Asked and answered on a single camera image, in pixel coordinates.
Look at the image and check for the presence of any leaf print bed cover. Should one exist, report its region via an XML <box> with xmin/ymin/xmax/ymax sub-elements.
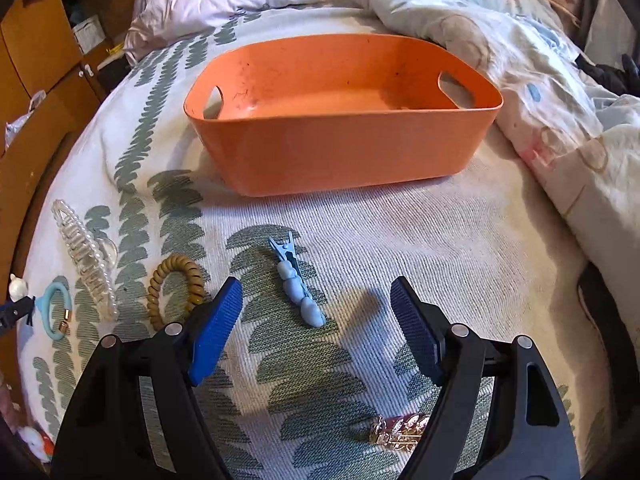
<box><xmin>15</xmin><ymin>5</ymin><xmax>621</xmax><ymax>480</ymax></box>

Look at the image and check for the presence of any black cloth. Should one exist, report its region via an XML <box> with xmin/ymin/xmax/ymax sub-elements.
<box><xmin>575</xmin><ymin>52</ymin><xmax>640</xmax><ymax>97</ymax></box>

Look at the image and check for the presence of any orange plastic basket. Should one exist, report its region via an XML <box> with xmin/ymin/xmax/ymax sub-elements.
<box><xmin>182</xmin><ymin>33</ymin><xmax>503</xmax><ymax>197</ymax></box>

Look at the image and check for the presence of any pale blue printed quilt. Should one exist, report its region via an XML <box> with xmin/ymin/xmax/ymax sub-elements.
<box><xmin>332</xmin><ymin>0</ymin><xmax>640</xmax><ymax>291</ymax></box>

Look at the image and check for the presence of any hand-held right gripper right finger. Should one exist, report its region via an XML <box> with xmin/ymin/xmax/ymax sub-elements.
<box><xmin>390</xmin><ymin>275</ymin><xmax>583</xmax><ymax>480</ymax></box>

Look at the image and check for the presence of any clear pearl claw clip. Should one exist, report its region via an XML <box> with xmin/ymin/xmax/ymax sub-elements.
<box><xmin>51</xmin><ymin>199</ymin><xmax>121</xmax><ymax>322</ymax></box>

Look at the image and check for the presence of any blue heart hair clip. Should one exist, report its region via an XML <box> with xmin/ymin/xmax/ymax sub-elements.
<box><xmin>267</xmin><ymin>232</ymin><xmax>327</xmax><ymax>328</ymax></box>

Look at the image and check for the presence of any crumpled plastic bag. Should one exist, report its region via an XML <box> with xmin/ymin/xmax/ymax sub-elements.
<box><xmin>5</xmin><ymin>91</ymin><xmax>47</xmax><ymax>149</ymax></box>

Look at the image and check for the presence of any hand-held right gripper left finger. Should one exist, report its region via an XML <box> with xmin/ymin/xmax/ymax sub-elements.
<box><xmin>50</xmin><ymin>276</ymin><xmax>244</xmax><ymax>480</ymax></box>

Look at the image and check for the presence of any white paper sheet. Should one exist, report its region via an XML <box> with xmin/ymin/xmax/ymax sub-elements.
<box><xmin>72</xmin><ymin>15</ymin><xmax>104</xmax><ymax>54</ymax></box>

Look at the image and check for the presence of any light blue hair tie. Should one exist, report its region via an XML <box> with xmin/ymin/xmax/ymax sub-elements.
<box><xmin>36</xmin><ymin>282</ymin><xmax>76</xmax><ymax>341</ymax></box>

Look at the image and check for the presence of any gold leaf chain brooch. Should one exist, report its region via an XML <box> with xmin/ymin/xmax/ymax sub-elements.
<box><xmin>369</xmin><ymin>412</ymin><xmax>432</xmax><ymax>453</ymax></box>

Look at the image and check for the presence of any white plush bunny hair clip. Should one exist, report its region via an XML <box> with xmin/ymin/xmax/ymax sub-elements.
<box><xmin>15</xmin><ymin>422</ymin><xmax>55</xmax><ymax>463</ymax></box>

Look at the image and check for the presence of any brown spiral hair tie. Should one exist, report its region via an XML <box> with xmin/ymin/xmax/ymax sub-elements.
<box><xmin>146</xmin><ymin>254</ymin><xmax>208</xmax><ymax>332</ymax></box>

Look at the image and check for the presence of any white garlic hair clip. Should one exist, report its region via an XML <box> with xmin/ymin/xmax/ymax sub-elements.
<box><xmin>0</xmin><ymin>274</ymin><xmax>37</xmax><ymax>328</ymax></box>

